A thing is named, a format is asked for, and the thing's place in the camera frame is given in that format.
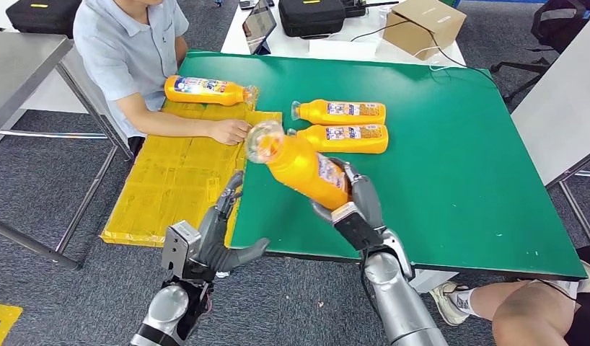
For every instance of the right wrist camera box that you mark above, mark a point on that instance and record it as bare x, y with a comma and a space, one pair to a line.
357, 231

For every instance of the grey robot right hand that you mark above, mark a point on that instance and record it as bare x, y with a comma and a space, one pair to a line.
369, 200

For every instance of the person's right hand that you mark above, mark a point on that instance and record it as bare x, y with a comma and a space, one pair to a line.
230, 132

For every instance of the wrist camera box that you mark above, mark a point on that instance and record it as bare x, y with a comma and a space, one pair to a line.
357, 231
178, 248

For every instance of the grey table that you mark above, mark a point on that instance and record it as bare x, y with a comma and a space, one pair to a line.
562, 105

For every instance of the tablet on stand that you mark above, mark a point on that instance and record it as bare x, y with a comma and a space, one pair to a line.
259, 26

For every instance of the black radio device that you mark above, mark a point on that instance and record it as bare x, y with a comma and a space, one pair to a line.
352, 8

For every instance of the person's right forearm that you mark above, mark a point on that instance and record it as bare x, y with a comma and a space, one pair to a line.
171, 125

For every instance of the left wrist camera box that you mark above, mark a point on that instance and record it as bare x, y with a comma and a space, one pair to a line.
178, 248

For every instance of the yellow taped cardboard sheet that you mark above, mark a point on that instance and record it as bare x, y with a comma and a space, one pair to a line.
171, 181

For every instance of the seated person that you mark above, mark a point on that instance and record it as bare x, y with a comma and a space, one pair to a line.
123, 52

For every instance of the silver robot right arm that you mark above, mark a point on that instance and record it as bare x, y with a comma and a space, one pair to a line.
400, 301

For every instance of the person with bare legs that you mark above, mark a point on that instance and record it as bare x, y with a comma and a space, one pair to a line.
524, 315

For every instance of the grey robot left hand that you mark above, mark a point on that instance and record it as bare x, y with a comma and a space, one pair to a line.
214, 243

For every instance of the black office chair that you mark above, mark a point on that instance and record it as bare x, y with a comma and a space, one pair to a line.
558, 24

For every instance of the brown cardboard box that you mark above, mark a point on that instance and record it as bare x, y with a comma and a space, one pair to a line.
419, 28

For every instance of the white table leg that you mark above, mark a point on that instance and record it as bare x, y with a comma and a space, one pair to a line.
431, 282
222, 274

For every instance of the steel table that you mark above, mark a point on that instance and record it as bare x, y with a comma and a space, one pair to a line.
18, 62

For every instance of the orange detergent bottle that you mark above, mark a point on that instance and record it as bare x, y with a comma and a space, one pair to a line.
352, 141
300, 167
204, 93
319, 113

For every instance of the black carrying case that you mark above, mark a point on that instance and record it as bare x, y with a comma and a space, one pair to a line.
41, 19
309, 19

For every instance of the white table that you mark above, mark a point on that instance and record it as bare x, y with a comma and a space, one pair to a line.
295, 48

